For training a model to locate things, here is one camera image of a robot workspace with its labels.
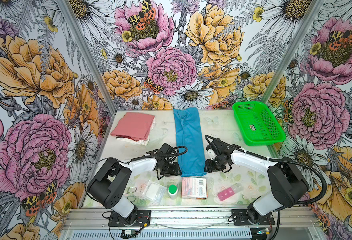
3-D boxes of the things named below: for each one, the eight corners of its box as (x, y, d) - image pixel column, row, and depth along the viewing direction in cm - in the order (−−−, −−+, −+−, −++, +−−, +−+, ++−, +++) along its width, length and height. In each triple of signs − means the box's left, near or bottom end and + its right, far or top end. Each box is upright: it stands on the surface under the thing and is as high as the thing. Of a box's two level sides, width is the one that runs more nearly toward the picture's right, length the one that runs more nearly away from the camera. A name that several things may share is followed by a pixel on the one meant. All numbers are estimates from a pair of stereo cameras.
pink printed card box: (181, 199, 81) (181, 197, 78) (181, 179, 88) (181, 177, 85) (207, 199, 81) (208, 197, 78) (205, 179, 88) (205, 177, 85)
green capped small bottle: (168, 199, 82) (167, 194, 74) (169, 190, 85) (168, 184, 77) (177, 199, 82) (177, 194, 74) (177, 190, 85) (177, 184, 77)
